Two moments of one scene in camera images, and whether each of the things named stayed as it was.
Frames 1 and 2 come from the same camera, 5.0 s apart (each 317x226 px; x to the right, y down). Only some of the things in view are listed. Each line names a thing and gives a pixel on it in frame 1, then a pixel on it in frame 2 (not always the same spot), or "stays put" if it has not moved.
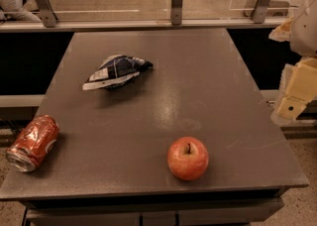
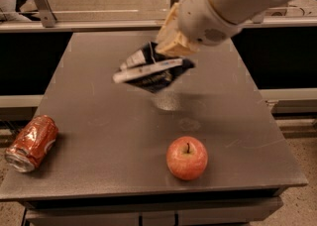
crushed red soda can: (33, 143) stays put
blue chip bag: (116, 70) to (149, 69)
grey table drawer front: (165, 212) stays put
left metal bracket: (43, 3) stays put
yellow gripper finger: (283, 32) to (171, 15)
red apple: (187, 158) stays put
